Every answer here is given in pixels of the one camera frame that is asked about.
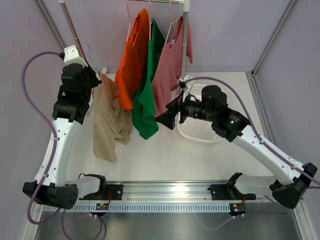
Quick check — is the beige t shirt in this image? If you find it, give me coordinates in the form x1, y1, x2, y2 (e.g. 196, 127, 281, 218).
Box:
92, 73, 133, 163

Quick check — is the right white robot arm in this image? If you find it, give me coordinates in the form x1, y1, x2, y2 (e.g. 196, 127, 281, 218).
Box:
156, 85, 318, 209

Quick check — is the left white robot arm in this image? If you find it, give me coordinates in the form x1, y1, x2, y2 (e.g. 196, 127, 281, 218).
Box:
22, 63, 108, 210

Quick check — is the pink hanger of orange shirt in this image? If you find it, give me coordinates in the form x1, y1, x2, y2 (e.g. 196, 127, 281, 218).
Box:
125, 0, 139, 41

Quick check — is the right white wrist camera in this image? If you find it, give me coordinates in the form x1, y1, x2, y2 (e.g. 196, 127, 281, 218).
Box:
176, 74, 194, 98

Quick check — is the metal clothes rack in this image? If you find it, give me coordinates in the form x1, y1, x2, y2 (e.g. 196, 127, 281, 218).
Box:
58, 0, 191, 101

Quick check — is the aluminium mounting rail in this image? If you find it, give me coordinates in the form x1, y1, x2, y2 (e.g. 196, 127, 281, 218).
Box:
32, 180, 283, 203

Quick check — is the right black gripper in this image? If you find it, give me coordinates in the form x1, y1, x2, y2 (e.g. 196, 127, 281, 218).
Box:
155, 89, 216, 130

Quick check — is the green t shirt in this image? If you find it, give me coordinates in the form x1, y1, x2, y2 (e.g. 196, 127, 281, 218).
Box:
131, 18, 165, 140

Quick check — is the pink t shirt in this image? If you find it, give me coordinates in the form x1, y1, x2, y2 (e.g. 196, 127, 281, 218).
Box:
151, 16, 183, 117

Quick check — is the white slotted cable duct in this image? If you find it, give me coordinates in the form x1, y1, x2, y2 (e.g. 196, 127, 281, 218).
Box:
42, 202, 231, 213

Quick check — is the white perforated laundry basket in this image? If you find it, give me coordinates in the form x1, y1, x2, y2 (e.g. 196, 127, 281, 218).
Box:
176, 83, 222, 144

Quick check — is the light blue hanger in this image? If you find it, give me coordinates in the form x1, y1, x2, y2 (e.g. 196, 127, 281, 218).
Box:
85, 44, 99, 73

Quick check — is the orange t shirt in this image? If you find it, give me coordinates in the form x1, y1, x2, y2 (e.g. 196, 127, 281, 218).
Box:
115, 8, 150, 110

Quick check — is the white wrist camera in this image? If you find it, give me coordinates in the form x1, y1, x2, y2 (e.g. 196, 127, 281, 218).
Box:
176, 74, 194, 98
63, 45, 88, 67

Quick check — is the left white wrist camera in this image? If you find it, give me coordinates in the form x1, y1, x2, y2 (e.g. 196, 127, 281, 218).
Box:
63, 45, 88, 67

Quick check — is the pink hanger of green shirt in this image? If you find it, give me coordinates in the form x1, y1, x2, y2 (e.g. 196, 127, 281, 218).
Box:
148, 0, 152, 40

